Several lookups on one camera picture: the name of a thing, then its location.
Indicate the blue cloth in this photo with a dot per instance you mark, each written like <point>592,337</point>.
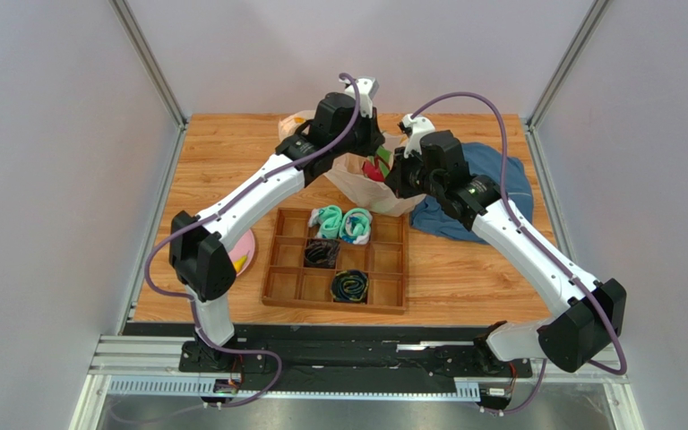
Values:
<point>428,217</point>

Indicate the black yellow blue sock roll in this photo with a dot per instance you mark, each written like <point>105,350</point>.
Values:
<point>350,286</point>

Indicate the aluminium frame post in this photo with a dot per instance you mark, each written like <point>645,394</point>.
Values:
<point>134,32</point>
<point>571,55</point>

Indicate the red dragon fruit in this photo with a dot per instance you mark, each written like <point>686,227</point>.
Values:
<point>378,166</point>

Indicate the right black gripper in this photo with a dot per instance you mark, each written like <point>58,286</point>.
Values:
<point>399,181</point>

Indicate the right aluminium frame post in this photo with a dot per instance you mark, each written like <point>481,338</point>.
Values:
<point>571,55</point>

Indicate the pink plate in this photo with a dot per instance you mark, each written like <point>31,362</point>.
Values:
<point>246,244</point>

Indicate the black patterned sock roll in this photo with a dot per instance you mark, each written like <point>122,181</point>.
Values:
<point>321,253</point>

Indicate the teal blue white sock roll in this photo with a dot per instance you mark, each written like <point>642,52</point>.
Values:
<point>356,226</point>

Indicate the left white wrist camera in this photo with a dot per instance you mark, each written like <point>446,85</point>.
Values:
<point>366,90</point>

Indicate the yellow banana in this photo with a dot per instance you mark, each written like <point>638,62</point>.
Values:
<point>239,263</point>

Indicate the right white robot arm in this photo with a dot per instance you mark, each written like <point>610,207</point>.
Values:
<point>586,313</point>

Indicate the banana print plastic bag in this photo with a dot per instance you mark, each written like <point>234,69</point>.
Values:
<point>347,175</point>

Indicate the left aluminium frame post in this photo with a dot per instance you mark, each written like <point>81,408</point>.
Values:
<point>134,32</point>

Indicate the wooden divided tray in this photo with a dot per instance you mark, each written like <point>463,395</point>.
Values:
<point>288,283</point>

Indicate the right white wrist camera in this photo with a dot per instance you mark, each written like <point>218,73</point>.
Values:
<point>415,128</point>

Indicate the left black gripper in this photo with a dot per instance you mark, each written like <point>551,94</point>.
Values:
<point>374,132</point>

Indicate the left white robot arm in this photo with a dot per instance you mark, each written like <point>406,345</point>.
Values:
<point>199,244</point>

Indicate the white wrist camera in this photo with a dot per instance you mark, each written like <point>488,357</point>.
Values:
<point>415,128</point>
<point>366,90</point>

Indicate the mint green sock roll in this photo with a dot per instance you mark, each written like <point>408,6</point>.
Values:
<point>328,219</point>

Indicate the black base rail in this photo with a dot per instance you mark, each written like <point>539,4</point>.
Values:
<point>357,359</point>

